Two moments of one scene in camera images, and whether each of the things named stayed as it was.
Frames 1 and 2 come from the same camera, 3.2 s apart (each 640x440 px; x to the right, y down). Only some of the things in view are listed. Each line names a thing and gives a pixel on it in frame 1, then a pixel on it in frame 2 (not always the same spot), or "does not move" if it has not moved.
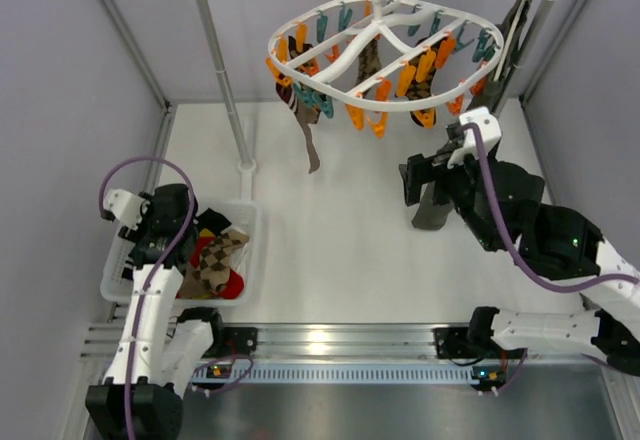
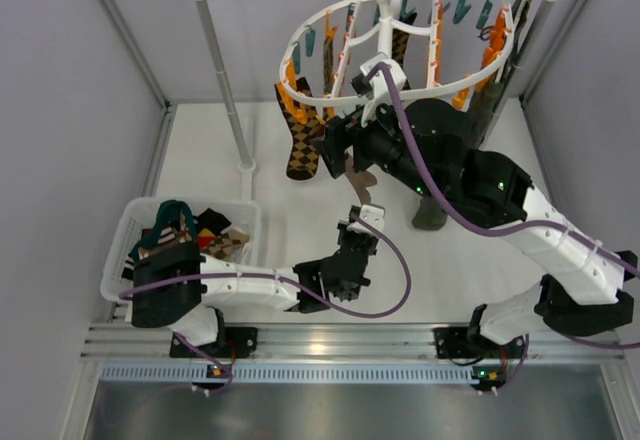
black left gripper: (138, 248) -> (356, 242)
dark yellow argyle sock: (418, 90) -> (303, 161)
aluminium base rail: (238, 343) does not move
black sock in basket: (211, 219) does not move
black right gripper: (432, 171) -> (337, 136)
